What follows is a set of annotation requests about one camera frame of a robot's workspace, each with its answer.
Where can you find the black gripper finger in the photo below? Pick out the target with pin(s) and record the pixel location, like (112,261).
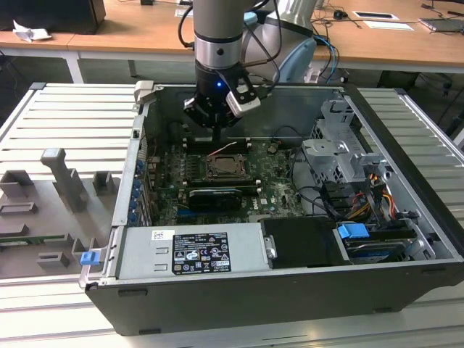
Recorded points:
(197,110)
(230,119)

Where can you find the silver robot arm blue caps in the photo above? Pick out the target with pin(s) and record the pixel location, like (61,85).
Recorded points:
(217,32)

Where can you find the black RAM slot bank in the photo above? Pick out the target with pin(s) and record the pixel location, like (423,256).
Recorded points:
(221,183)
(199,145)

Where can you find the CPU socket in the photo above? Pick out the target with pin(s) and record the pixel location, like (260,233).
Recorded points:
(207,173)

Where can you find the black expansion card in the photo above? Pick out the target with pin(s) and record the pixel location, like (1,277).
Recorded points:
(214,200)

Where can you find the green motherboard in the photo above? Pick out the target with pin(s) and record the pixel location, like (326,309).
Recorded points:
(279,188)

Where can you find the white plug block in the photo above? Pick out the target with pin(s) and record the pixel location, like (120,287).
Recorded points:
(312,74)

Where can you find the silver metal drive cage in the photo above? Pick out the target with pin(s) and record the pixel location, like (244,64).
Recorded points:
(326,159)

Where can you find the wooden office desk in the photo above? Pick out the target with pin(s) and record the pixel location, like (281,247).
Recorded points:
(108,36)

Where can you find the black plastic air shroud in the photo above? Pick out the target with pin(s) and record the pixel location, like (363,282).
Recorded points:
(301,243)

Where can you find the black computer mouse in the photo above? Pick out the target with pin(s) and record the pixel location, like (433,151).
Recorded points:
(340,14)

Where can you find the grey power supply unit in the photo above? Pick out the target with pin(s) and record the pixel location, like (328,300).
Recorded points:
(141,250)

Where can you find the blue disk carrier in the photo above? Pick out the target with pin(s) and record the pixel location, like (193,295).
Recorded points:
(351,231)

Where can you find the black computer box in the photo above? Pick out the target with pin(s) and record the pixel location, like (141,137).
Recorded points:
(54,14)

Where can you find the blue case latch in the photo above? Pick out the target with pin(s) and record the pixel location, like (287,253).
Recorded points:
(89,258)

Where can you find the crumpled white paper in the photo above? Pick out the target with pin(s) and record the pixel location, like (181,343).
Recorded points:
(30,32)

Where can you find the grey parts rack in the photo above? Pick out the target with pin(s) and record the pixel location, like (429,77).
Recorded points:
(43,214)

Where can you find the black open PC case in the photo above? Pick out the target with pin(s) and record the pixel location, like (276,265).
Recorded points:
(253,308)

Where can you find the green RAM stick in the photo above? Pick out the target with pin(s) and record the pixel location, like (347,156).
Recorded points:
(32,239)

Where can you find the grey closed laptop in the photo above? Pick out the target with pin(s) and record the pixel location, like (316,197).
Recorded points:
(442,24)

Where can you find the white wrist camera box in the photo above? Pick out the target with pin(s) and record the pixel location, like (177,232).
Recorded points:
(244,103)

